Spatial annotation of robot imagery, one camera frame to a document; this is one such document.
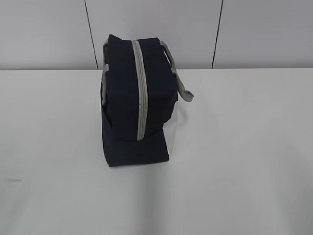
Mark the navy blue lunch bag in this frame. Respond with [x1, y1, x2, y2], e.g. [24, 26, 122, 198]
[100, 35, 194, 167]

